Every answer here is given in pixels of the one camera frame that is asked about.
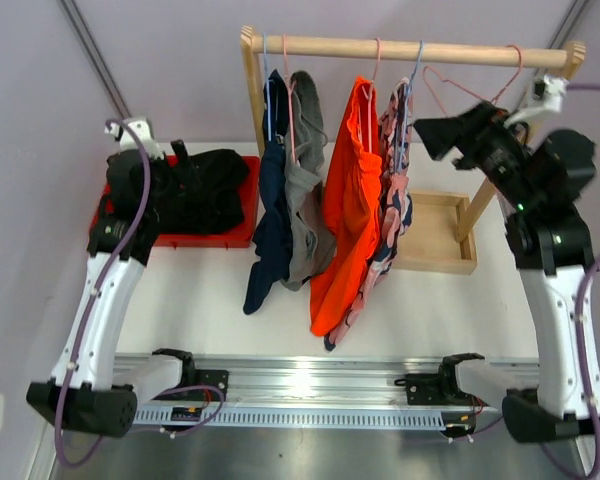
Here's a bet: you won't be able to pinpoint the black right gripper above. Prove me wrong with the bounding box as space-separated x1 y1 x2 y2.
413 100 541 211

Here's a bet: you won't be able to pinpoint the pink wire hanger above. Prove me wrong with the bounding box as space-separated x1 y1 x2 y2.
422 43 525 119
365 37 382 152
282 34 299 165

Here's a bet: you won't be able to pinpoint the black shorts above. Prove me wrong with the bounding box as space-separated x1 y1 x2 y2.
159 140 250 235

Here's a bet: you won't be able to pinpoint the blue wire hanger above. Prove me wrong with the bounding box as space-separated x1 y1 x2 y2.
263 33 289 145
396 40 425 173

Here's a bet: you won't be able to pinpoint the pink patterned shorts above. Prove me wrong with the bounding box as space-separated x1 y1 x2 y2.
322 78 413 351

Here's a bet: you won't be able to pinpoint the navy blue shorts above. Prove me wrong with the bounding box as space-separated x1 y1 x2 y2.
242 68 294 316

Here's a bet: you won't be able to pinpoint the grey shorts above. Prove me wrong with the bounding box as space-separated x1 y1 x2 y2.
283 70 336 291

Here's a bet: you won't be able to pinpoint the orange shorts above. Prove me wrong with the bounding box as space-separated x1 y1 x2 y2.
310 76 383 336

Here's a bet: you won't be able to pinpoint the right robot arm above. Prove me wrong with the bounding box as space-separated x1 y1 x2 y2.
414 101 600 444

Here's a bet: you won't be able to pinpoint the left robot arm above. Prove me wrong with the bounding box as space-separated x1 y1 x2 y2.
26 149 197 438

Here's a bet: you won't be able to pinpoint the wooden clothes rack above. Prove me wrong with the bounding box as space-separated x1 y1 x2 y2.
240 26 586 275

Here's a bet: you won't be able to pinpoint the red plastic bin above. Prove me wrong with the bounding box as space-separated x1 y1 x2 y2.
87 149 259 255

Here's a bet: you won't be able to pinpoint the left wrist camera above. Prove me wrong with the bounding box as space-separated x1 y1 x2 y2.
105 117 164 159

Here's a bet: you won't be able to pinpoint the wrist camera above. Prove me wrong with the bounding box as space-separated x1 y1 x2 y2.
504 74 569 128
105 117 164 159

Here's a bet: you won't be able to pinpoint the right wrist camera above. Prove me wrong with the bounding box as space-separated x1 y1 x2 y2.
504 74 569 128

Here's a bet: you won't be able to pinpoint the aluminium mounting rail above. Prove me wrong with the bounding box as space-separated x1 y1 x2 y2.
112 353 541 431

